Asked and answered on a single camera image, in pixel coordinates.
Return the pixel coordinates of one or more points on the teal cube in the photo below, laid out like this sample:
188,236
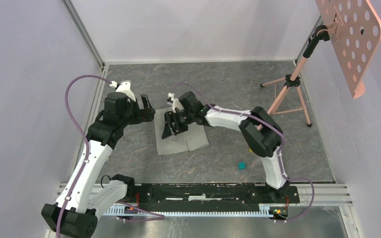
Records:
241,165

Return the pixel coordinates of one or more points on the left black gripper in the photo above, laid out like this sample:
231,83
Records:
146,114

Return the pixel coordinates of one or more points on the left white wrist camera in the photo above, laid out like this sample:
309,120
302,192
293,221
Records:
124,87

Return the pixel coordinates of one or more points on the grey cloth napkin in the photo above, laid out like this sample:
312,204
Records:
194,138

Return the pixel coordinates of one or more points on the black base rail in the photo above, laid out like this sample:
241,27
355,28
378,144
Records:
209,197

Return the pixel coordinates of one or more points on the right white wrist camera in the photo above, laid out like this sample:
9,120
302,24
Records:
175,103

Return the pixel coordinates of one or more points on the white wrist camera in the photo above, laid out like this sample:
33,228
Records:
175,103
124,87

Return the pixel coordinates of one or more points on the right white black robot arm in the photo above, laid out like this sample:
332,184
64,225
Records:
262,134

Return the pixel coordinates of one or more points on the pink tripod stand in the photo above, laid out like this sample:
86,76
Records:
294,80

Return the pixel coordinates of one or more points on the pink perforated tray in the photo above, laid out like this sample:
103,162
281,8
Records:
355,33

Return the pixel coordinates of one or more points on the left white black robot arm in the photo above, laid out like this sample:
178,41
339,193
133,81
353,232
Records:
76,212

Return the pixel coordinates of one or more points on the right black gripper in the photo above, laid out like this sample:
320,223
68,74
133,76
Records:
169,117

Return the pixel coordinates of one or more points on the white toothed cable strip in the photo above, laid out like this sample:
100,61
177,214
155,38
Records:
121,210

